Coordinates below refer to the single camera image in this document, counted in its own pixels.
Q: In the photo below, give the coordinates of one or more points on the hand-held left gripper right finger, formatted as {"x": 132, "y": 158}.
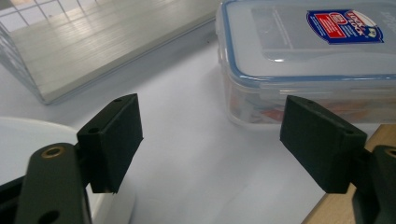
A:
{"x": 317, "y": 146}

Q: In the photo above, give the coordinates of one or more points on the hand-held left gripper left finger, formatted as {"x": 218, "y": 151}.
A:
{"x": 112, "y": 143}

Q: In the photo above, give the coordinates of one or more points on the white plastic container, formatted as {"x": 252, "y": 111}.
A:
{"x": 28, "y": 146}

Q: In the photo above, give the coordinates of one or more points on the wooden board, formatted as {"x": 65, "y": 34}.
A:
{"x": 336, "y": 208}

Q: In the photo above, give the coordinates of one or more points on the clear container with blue-rimmed lid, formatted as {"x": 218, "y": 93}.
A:
{"x": 280, "y": 46}

